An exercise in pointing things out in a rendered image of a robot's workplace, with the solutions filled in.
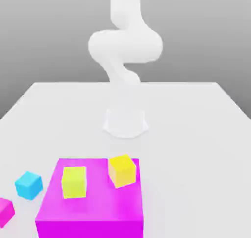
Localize small yellow cube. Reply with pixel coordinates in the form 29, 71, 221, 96
108, 154, 137, 189

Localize small lime cube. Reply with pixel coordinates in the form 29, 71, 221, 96
61, 166, 87, 199

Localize small cyan cube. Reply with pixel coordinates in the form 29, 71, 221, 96
14, 171, 44, 201

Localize small pink cube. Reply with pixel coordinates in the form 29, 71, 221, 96
0, 197, 16, 229

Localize large magenta box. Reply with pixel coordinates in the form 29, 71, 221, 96
35, 158, 144, 238

